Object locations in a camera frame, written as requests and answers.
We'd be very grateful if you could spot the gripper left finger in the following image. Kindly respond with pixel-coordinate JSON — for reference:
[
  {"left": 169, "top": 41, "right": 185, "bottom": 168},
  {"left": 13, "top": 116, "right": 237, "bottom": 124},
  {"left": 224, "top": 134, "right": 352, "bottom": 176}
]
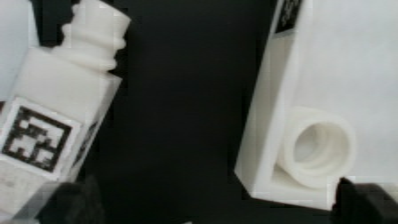
[{"left": 38, "top": 177, "right": 105, "bottom": 224}]

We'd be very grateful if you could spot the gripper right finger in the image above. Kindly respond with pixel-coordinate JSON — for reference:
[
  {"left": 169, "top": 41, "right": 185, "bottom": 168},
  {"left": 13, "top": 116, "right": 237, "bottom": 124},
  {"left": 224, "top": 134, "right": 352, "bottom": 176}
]
[{"left": 331, "top": 178, "right": 398, "bottom": 224}]

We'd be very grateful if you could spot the white square tabletop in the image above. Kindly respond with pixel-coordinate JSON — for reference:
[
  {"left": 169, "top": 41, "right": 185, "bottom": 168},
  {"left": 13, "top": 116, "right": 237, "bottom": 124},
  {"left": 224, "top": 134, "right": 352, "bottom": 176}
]
[{"left": 235, "top": 0, "right": 398, "bottom": 210}]

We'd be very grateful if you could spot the white marker sheet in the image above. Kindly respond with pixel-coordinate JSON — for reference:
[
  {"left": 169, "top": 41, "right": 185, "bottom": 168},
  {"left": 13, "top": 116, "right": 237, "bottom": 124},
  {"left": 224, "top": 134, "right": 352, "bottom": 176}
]
[{"left": 0, "top": 0, "right": 40, "bottom": 101}]

